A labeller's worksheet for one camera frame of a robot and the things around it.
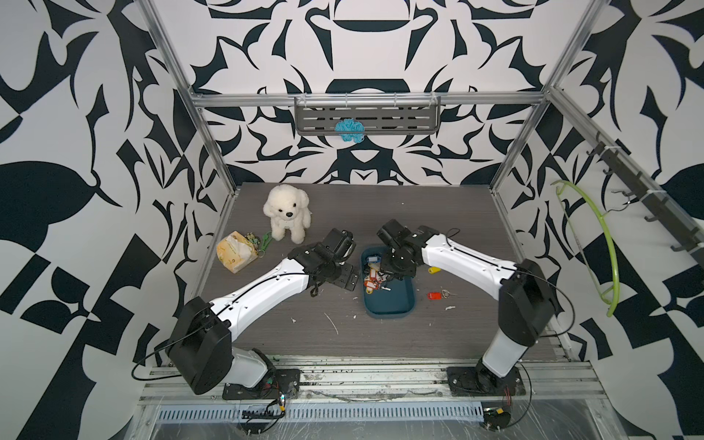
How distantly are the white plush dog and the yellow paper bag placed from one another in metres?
0.10

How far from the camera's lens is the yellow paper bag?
3.14 feet

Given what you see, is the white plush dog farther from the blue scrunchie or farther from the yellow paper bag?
the blue scrunchie

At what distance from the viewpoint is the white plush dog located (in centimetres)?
93

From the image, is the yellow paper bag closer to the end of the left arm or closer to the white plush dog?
the white plush dog

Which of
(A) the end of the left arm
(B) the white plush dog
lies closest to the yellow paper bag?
(B) the white plush dog

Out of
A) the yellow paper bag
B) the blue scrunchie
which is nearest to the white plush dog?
the yellow paper bag
